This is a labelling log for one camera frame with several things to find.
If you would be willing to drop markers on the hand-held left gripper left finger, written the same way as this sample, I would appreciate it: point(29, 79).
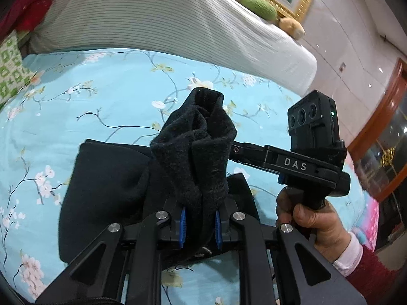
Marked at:
point(182, 228)

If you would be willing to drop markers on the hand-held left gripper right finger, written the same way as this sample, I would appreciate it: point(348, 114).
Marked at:
point(218, 228)

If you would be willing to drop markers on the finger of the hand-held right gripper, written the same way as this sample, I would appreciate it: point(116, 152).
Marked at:
point(249, 153)

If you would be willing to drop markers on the black pants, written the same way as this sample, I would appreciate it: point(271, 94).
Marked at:
point(105, 181)

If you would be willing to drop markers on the person's right forearm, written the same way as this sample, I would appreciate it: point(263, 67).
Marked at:
point(365, 267)

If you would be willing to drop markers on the person's right hand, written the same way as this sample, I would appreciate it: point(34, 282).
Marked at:
point(324, 228)

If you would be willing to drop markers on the wooden glass cabinet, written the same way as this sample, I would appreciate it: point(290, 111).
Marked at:
point(381, 139)

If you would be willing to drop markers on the pink blanket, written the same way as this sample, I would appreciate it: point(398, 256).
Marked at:
point(365, 203)

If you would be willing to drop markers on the yellow plush toy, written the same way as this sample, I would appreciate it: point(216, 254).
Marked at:
point(292, 27)

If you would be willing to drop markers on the green plush toy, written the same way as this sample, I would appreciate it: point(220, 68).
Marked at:
point(259, 8)

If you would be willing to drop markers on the blue floral bed sheet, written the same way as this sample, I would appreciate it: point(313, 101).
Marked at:
point(79, 101)

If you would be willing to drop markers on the white ribbed quilt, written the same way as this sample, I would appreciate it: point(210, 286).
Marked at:
point(159, 12)

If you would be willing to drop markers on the green frog-print pillow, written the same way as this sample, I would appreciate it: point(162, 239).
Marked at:
point(9, 66)

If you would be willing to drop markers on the wall socket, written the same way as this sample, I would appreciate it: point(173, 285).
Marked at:
point(342, 66)

